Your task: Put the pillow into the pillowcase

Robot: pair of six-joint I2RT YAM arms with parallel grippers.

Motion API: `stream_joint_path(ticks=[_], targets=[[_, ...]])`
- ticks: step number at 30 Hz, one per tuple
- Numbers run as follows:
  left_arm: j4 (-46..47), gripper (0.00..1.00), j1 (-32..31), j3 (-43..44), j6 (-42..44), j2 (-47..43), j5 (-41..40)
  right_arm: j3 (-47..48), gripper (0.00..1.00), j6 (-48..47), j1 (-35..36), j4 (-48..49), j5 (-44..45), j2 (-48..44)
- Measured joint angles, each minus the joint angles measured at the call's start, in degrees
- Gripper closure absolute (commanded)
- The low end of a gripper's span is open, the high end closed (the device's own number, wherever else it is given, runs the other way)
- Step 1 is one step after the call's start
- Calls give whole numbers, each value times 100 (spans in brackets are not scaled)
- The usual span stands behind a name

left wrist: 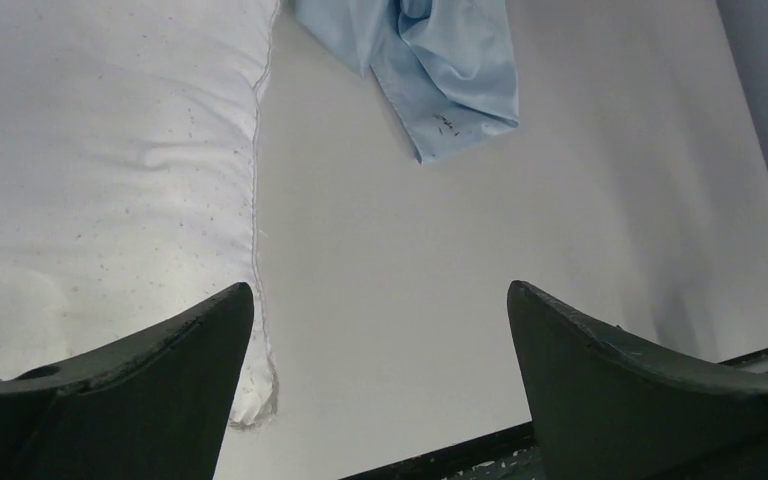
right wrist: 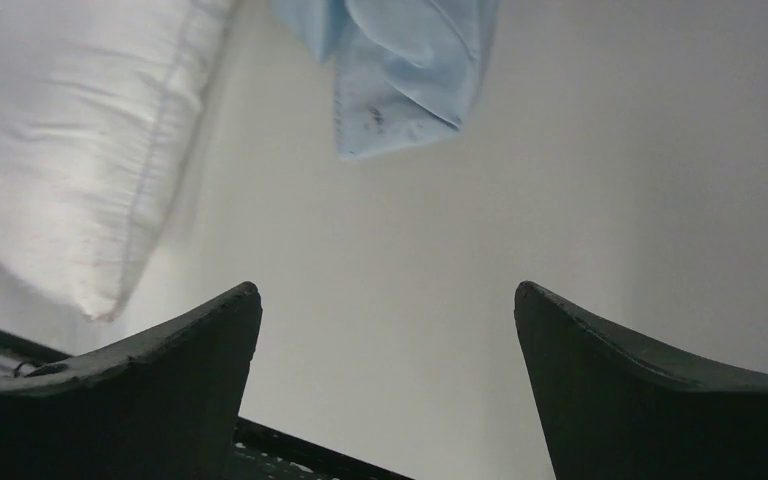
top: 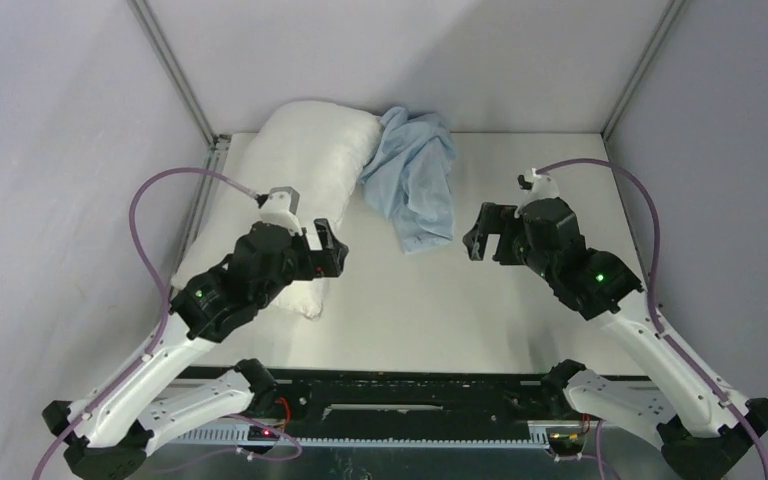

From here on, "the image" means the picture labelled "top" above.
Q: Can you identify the white pillow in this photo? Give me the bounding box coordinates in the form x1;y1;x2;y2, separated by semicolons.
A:
171;101;383;290

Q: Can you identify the grey cable duct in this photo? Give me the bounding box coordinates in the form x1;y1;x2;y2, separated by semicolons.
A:
165;423;558;452

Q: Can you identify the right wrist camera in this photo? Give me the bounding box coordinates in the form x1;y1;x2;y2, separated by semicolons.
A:
515;168;560;217

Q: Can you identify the light blue pillowcase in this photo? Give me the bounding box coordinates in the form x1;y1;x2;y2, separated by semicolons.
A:
359;106;458;254

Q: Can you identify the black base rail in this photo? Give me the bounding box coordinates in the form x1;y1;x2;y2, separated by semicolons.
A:
178;367;644;445

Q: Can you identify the aluminium frame post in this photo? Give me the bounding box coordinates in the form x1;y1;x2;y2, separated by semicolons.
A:
601;0;687;142
126;0;218;146

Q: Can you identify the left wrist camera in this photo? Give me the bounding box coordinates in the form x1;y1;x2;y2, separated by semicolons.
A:
256;186;304;236

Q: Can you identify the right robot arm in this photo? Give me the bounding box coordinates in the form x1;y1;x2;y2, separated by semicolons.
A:
463;198;768;479

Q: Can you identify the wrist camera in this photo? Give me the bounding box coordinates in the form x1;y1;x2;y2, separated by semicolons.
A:
256;186;304;236
515;168;560;217

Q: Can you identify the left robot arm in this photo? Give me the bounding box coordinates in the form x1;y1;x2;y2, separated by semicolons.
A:
42;219;349;479

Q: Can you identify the right aluminium frame post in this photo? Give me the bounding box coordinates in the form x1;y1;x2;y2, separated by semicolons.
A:
601;0;687;142

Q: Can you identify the left aluminium frame post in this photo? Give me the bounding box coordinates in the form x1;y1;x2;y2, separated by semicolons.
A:
126;0;218;146

